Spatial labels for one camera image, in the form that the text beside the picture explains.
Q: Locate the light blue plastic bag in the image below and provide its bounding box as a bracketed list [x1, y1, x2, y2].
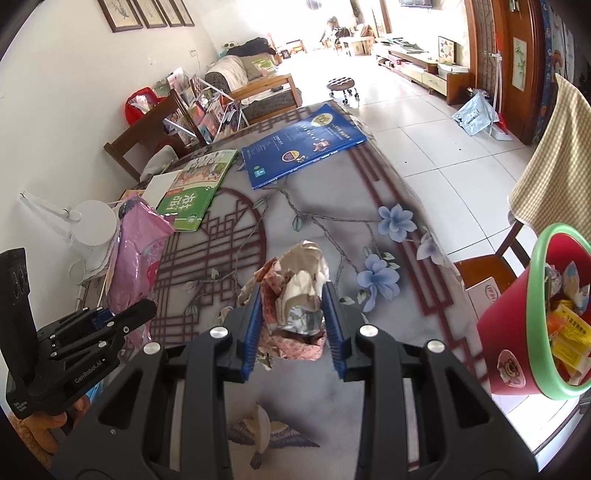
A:
[452, 89, 499, 136]

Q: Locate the small round stool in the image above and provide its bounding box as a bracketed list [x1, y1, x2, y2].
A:
[327, 77, 360, 105]

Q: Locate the yellow iced tea carton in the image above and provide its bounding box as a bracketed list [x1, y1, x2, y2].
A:
[547, 303, 590, 373]

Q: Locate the wooden chair white cushion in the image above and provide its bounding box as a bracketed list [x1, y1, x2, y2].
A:
[103, 90, 206, 182]

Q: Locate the framed wall picture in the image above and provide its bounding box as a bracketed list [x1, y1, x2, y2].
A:
[132, 0, 167, 29]
[156, 0, 184, 27]
[98, 0, 143, 33]
[173, 0, 195, 27]

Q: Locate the low TV cabinet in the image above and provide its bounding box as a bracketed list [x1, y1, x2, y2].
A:
[373, 37, 475, 105]

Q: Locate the brown fuzzy sleeve forearm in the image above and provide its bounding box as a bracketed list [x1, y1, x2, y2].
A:
[8, 412, 66, 469]

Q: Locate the red bag by wall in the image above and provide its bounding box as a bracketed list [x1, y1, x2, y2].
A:
[124, 87, 163, 126]

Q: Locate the green textbook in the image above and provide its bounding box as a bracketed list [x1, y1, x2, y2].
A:
[156, 150, 238, 232]

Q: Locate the blue picture book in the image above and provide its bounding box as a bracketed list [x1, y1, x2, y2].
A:
[240, 104, 367, 190]

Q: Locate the person in grey clothes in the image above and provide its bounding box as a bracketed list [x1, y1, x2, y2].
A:
[321, 16, 351, 49]

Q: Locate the sofa with wooden frame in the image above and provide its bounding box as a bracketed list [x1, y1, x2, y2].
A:
[204, 37, 301, 124]

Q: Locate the beige checkered cloth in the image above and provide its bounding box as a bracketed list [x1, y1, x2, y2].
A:
[509, 75, 591, 239]

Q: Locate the wooden door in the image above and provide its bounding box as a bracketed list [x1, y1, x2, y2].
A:
[492, 0, 545, 145]

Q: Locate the brown red wrapper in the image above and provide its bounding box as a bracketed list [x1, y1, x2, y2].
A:
[238, 240, 329, 370]

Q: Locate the silver foil wrapper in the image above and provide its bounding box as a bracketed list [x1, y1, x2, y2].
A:
[544, 261, 590, 315]

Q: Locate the pink plastic bag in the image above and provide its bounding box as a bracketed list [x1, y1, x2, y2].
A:
[104, 192, 177, 351]

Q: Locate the red bin green rim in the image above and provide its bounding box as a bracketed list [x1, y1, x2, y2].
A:
[477, 224, 590, 400]

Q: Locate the white paper sheet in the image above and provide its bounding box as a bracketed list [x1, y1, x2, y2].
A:
[141, 171, 179, 210]

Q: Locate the person's left hand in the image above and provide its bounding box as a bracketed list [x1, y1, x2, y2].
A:
[8, 395, 90, 452]

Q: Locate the magazine display rack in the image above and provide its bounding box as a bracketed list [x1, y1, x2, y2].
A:
[165, 68, 249, 144]

